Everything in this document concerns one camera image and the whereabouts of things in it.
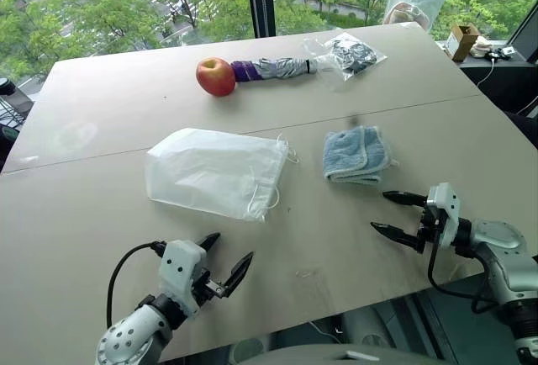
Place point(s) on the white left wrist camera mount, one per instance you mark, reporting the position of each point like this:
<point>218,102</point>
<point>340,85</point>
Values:
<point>178,264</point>

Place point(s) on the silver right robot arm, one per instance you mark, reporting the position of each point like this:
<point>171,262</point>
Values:
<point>504,255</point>

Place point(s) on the grey rounded shape under table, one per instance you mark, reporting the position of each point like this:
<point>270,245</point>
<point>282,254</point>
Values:
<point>365,325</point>

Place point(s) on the blue folded towel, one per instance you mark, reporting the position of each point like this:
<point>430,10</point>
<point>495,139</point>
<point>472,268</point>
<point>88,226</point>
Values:
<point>353,154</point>

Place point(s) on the crumpled white cloth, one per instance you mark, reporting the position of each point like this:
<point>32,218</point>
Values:
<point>481,47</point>

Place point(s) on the clear zip bag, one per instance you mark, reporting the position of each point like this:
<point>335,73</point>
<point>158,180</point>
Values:
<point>414,5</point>

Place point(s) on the clear bag with dark item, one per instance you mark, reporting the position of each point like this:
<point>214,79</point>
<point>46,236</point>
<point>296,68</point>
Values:
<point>351,56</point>

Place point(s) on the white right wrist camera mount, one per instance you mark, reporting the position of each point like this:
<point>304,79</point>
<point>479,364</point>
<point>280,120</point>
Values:
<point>445,209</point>

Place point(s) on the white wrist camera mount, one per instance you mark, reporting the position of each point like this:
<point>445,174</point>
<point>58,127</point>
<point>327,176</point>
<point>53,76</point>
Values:
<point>445,209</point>
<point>178,264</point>

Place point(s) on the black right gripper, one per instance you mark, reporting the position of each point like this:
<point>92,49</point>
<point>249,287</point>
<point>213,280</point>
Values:
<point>429,226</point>

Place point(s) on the small open cardboard box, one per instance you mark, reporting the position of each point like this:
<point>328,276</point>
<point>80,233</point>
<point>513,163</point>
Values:
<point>462,41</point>

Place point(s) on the purple grey folded umbrella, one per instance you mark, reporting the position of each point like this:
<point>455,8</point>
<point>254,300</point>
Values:
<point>273,68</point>

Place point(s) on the black charger device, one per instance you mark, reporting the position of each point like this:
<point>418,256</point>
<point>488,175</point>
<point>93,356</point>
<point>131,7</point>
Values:
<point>501,53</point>

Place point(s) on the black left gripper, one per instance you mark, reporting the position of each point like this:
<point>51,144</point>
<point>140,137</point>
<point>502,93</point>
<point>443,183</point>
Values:
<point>207,287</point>

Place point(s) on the black side cabinet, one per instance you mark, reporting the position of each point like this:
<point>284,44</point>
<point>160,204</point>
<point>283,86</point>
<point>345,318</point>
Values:
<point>504,79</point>

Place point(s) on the black slanted window frame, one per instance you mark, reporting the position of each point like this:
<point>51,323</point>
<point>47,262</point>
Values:
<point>525,33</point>

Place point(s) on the red apple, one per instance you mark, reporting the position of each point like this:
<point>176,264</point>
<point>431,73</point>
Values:
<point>215,77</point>

